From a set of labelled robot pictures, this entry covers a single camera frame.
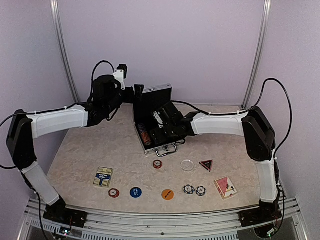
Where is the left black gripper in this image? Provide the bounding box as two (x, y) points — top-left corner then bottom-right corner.
(104, 84), (144, 114)

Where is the aluminium poker chip case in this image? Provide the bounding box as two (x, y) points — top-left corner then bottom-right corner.
(133, 83), (186, 158)

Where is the red poker chip stack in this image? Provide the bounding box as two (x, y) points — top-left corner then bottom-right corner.
(153, 160), (163, 169)

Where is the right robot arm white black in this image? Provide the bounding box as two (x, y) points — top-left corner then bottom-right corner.
(151, 100), (291, 225)

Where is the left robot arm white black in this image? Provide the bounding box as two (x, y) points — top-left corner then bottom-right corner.
(6, 64), (144, 223)

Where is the chip row in case back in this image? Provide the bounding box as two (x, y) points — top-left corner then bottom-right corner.
(137, 123), (152, 146)

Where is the clear round dealer button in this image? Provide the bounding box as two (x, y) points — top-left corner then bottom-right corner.
(180, 159), (195, 172)

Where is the black pink triangular button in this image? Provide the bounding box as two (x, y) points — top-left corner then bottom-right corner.
(199, 160), (213, 172)

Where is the blue white poker chip stack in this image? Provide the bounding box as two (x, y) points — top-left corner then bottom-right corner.
(183, 184), (195, 195)

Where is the orange big blind button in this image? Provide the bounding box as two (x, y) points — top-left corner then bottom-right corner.
(161, 189), (175, 201)

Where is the blue small blind button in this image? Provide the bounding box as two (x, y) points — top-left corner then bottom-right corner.
(130, 187), (142, 198)

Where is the red playing card deck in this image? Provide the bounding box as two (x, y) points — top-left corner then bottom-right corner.
(213, 176), (238, 200)

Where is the blue playing card box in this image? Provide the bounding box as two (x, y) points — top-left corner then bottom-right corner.
(93, 166), (114, 188)

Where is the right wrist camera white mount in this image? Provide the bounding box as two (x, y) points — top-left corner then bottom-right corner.
(153, 111), (164, 126)

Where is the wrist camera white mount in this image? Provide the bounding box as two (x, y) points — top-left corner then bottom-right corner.
(153, 111), (164, 126)
(113, 64), (128, 91)

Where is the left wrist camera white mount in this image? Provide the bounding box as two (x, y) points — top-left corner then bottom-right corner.
(113, 64), (128, 91)

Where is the aluminium front rail frame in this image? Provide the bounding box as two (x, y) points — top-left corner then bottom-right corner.
(15, 198), (311, 240)

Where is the left aluminium corner post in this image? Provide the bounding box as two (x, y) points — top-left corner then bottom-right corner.
(50, 0), (79, 102)

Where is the aluminium corner post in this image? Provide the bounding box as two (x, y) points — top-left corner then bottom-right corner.
(241, 0), (272, 109)
(50, 0), (79, 102)

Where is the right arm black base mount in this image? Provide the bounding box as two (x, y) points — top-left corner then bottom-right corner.
(238, 207), (275, 228)

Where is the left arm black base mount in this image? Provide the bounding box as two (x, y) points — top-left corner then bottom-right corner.
(43, 202), (88, 228)

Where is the right aluminium corner post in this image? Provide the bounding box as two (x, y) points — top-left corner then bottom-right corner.
(241, 0), (272, 109)

